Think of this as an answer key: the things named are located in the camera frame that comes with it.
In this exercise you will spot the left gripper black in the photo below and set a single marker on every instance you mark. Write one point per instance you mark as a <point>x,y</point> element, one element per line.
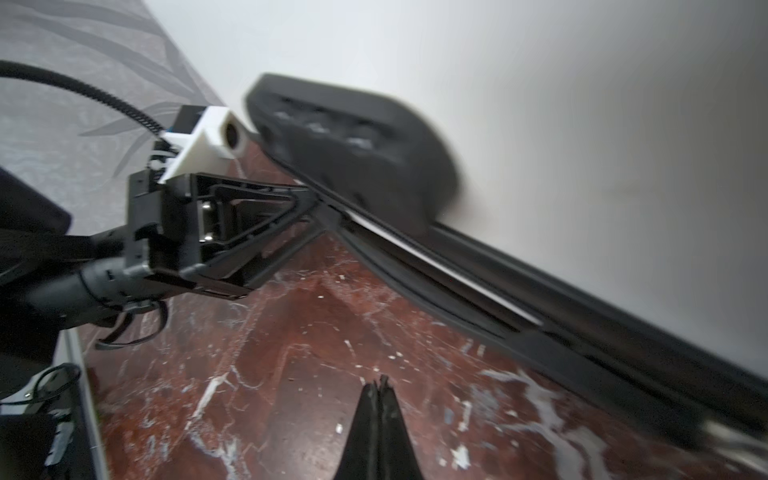
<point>201,233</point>

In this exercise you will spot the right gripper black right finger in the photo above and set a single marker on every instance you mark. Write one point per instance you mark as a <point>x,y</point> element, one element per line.
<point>396,455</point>

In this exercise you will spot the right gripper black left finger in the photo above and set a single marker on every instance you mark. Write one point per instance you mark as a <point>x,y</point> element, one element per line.
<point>360,456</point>

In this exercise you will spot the white hard-shell suitcase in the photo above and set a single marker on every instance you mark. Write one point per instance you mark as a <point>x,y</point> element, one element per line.
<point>583,183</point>

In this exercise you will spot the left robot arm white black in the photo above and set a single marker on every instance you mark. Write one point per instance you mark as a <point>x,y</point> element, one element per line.
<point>57,281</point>

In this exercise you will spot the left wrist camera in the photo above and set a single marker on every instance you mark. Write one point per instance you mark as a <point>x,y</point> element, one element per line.
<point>204,140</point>

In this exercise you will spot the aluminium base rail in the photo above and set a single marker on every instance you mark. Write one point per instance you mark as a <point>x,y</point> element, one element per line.
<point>49,427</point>

